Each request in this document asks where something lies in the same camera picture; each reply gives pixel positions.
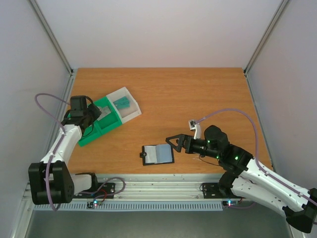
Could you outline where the black card holder wallet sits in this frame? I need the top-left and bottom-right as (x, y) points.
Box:
(139, 144), (174, 166)

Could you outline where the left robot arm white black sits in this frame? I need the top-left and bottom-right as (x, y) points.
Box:
(28, 96), (101, 211)

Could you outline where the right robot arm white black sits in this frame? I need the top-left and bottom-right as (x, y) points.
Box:
(166, 125), (317, 234)

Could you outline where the teal card in white bin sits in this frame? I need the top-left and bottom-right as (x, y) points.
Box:
(113, 96), (130, 110)

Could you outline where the green plastic sorting bin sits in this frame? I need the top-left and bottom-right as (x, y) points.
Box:
(66, 96), (124, 147)

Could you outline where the white translucent plastic bin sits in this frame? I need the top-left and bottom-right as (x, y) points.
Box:
(106, 87), (142, 124)

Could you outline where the right small circuit board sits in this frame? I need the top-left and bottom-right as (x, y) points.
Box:
(222, 200), (241, 207)

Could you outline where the small circuit board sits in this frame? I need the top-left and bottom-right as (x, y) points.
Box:
(222, 200), (241, 207)
(86, 200), (103, 209)

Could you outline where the left small circuit board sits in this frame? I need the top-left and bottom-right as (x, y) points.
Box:
(86, 200), (103, 209)

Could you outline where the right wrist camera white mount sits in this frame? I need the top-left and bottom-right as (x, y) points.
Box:
(188, 119), (202, 139)

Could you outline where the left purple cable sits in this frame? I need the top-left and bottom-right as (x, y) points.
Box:
(34, 93), (126, 212)

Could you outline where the purple cable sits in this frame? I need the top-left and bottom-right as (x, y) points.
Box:
(197, 108), (317, 208)
(34, 93), (126, 212)

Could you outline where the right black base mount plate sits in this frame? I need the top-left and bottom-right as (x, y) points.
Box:
(199, 182), (241, 199)

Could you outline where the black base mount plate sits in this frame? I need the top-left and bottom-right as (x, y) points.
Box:
(199, 182), (241, 199)
(73, 182), (115, 199)

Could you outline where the aluminium rail front frame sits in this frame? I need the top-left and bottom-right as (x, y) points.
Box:
(71, 173), (222, 201)

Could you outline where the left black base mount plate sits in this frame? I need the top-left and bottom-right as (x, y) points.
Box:
(73, 182), (115, 199)

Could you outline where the grey slotted cable duct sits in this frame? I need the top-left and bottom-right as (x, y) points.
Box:
(32, 202), (223, 211)

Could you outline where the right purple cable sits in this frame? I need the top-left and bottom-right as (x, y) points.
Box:
(197, 108), (317, 208)

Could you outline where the left aluminium frame post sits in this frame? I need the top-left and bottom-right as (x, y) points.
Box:
(28, 0), (74, 76)

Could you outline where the aluminium frame post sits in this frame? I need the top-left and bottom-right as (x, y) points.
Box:
(28, 0), (74, 76)
(243, 0), (291, 78)

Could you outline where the right aluminium frame post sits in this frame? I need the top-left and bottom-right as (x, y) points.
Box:
(243, 0), (291, 78)

